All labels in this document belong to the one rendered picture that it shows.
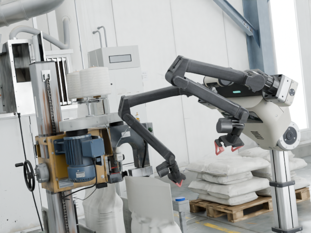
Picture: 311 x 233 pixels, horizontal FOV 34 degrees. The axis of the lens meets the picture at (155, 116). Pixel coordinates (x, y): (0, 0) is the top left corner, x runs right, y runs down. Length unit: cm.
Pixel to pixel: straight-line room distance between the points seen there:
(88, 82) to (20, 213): 315
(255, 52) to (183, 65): 671
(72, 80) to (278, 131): 121
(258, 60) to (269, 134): 619
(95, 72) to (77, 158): 47
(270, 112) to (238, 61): 617
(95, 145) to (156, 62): 522
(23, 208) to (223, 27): 461
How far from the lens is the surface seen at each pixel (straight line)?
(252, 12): 889
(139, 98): 278
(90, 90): 277
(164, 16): 800
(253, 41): 888
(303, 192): 636
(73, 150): 273
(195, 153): 815
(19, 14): 543
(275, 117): 259
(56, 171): 289
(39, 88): 292
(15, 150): 563
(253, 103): 256
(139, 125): 283
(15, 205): 569
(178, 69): 218
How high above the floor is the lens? 153
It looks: 3 degrees down
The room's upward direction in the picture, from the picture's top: 7 degrees counter-clockwise
